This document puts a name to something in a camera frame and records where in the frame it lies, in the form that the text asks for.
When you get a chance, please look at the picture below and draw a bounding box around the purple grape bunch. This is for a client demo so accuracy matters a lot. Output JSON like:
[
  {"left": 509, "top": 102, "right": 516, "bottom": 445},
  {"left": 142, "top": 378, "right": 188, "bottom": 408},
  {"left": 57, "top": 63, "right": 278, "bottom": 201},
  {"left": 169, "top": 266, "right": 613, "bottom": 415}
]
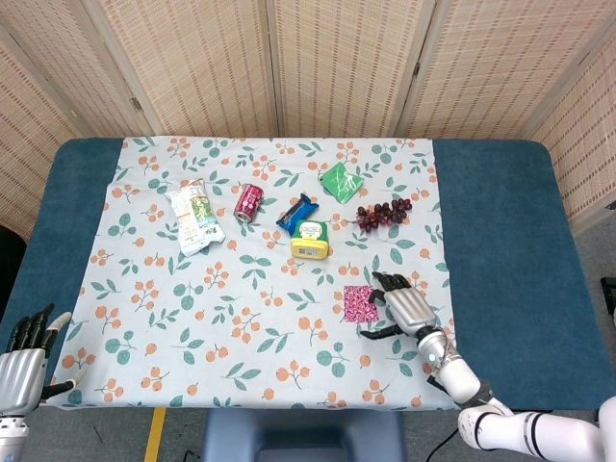
[{"left": 354, "top": 196, "right": 414, "bottom": 234}]

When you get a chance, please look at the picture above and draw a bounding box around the red soda can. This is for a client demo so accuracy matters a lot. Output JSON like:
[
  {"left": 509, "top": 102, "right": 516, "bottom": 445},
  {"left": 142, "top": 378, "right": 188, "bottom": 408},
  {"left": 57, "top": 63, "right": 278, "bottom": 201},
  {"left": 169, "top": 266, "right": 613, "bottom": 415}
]
[{"left": 233, "top": 183, "right": 265, "bottom": 222}]

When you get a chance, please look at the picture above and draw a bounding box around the woven folding screen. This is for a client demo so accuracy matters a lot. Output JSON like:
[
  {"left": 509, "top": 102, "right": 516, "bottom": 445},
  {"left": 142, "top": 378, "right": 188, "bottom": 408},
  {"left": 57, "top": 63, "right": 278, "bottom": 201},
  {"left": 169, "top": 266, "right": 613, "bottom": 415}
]
[{"left": 0, "top": 0, "right": 616, "bottom": 232}]

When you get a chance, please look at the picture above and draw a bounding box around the floral fruit print tablecloth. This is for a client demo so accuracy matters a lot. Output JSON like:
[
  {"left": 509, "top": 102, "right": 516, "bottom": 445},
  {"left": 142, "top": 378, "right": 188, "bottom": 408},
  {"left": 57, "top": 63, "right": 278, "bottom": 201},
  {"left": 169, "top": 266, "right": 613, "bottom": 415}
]
[{"left": 47, "top": 136, "right": 464, "bottom": 411}]

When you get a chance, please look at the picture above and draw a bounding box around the green foil packet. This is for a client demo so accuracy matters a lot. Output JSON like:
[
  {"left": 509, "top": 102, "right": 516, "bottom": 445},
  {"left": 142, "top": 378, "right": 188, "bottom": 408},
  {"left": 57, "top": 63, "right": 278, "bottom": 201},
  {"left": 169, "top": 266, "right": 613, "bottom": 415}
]
[{"left": 317, "top": 161, "right": 365, "bottom": 205}]

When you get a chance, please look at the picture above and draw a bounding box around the pink patterned packet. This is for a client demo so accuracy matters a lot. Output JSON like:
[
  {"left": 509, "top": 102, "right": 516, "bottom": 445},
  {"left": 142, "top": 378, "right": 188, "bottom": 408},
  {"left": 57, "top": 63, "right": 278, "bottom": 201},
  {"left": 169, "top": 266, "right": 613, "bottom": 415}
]
[{"left": 343, "top": 284, "right": 378, "bottom": 323}]

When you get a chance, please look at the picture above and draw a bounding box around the yellow green plastic box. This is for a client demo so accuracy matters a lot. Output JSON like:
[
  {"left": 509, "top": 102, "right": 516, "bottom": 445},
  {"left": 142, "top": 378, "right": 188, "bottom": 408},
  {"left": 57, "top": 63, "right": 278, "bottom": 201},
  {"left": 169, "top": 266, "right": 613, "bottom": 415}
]
[{"left": 289, "top": 218, "right": 332, "bottom": 260}]

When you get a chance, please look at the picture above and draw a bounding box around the black bulky object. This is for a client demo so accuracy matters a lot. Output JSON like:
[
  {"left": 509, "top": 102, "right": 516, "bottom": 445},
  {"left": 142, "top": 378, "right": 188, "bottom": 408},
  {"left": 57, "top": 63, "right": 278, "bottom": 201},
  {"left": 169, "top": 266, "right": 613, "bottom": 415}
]
[{"left": 0, "top": 224, "right": 28, "bottom": 314}]

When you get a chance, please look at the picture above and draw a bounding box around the white crumpled snack bag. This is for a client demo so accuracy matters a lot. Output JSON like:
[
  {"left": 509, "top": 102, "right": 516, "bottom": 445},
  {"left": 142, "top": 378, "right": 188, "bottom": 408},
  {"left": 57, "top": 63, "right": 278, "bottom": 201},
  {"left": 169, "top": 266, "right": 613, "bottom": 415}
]
[{"left": 166, "top": 177, "right": 226, "bottom": 257}]

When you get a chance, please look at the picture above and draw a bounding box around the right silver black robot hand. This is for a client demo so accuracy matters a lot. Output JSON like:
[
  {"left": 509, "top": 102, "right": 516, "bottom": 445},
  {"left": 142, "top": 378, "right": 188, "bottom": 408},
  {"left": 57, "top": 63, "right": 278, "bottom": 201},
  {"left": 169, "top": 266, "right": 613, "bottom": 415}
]
[{"left": 359, "top": 271, "right": 438, "bottom": 341}]

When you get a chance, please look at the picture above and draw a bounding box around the yellow floor tape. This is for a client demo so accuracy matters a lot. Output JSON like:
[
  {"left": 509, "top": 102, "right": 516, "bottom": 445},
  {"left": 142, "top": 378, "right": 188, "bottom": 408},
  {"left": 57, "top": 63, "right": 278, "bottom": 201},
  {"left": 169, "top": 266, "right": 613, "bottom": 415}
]
[{"left": 143, "top": 407, "right": 167, "bottom": 462}]

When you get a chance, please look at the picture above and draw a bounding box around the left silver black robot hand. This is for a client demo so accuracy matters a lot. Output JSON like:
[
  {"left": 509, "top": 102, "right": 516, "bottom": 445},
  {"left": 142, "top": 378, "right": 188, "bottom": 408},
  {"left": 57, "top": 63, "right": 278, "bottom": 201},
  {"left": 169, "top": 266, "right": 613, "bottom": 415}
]
[{"left": 0, "top": 302, "right": 87, "bottom": 415}]

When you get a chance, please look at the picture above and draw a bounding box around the blue table cover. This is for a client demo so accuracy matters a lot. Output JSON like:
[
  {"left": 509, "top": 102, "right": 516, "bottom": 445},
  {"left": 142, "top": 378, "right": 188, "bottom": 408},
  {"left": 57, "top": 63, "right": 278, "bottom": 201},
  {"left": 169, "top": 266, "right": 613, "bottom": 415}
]
[{"left": 0, "top": 137, "right": 610, "bottom": 415}]

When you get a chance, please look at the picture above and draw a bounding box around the blue snack wrapper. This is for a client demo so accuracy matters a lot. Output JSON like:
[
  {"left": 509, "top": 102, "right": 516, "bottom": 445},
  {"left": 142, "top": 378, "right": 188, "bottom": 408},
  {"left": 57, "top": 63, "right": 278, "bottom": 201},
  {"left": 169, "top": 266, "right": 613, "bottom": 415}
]
[{"left": 275, "top": 192, "right": 321, "bottom": 237}]

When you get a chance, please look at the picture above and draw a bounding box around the white black floor object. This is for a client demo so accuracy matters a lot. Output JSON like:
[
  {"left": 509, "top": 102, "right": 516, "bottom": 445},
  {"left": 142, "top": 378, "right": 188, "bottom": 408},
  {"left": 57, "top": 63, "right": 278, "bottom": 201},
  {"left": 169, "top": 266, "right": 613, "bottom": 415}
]
[{"left": 600, "top": 276, "right": 616, "bottom": 314}]

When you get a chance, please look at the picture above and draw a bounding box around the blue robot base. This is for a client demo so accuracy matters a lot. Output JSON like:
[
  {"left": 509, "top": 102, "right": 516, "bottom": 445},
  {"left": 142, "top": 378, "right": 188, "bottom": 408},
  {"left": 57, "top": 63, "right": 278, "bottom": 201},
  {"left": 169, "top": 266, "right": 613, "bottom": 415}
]
[{"left": 201, "top": 408, "right": 408, "bottom": 462}]

